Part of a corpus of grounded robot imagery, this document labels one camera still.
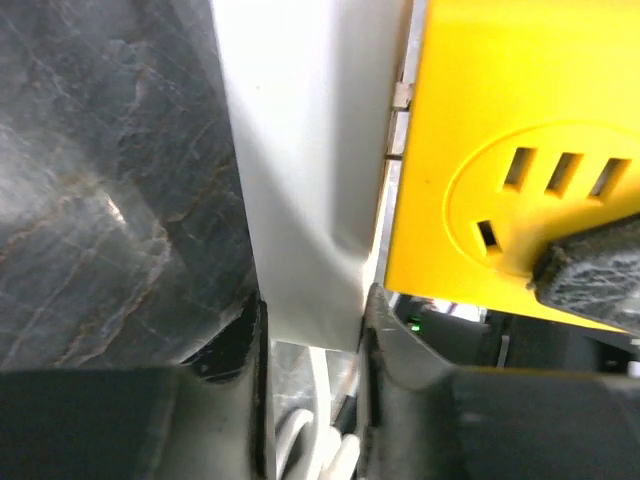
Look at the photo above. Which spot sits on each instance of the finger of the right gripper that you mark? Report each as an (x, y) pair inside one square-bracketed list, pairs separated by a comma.
[(593, 274)]

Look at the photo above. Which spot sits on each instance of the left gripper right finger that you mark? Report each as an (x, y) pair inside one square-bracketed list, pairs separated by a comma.
[(423, 417)]

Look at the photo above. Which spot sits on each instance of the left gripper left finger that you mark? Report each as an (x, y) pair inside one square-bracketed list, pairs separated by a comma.
[(205, 419)]

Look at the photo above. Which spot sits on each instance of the yellow plug adapter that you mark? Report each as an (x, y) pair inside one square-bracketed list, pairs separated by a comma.
[(524, 129)]

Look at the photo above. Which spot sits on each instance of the white power strip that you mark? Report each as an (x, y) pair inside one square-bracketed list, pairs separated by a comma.
[(309, 87)]

